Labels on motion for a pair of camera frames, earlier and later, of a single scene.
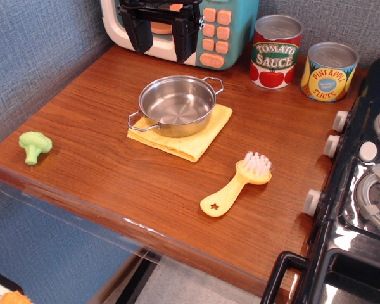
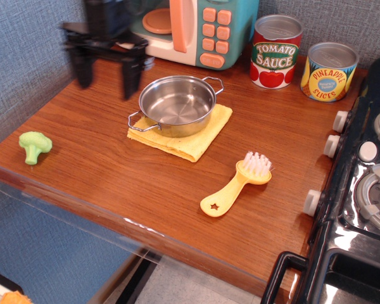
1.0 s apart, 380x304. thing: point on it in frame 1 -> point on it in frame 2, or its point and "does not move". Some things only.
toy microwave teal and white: (227, 37) does not move
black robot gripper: (184, 14) -> (106, 34)
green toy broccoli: (34, 143) does not move
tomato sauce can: (275, 48) does not move
